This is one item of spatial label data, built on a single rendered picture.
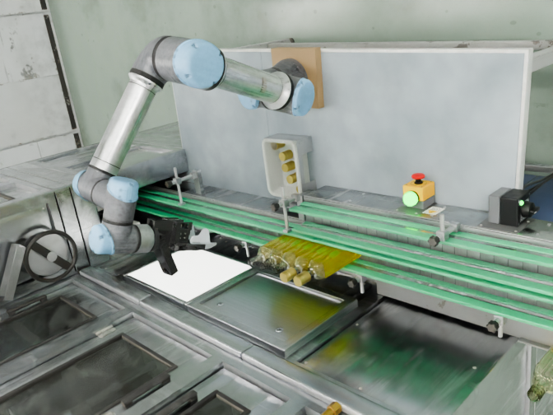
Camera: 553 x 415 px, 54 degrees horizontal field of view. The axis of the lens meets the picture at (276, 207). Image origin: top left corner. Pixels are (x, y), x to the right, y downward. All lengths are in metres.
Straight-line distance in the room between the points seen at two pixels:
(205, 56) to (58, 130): 4.00
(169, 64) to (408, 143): 0.77
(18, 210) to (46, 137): 3.02
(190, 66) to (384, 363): 0.93
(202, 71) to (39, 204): 1.13
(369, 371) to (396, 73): 0.87
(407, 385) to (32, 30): 4.47
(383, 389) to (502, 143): 0.73
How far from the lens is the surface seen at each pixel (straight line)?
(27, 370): 1.92
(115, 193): 1.39
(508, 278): 1.52
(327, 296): 1.84
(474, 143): 1.66
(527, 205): 1.58
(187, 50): 1.40
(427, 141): 1.73
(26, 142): 5.23
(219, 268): 2.13
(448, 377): 1.53
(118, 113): 1.51
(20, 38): 5.24
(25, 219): 2.34
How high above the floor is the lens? 2.19
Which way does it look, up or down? 40 degrees down
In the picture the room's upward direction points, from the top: 114 degrees counter-clockwise
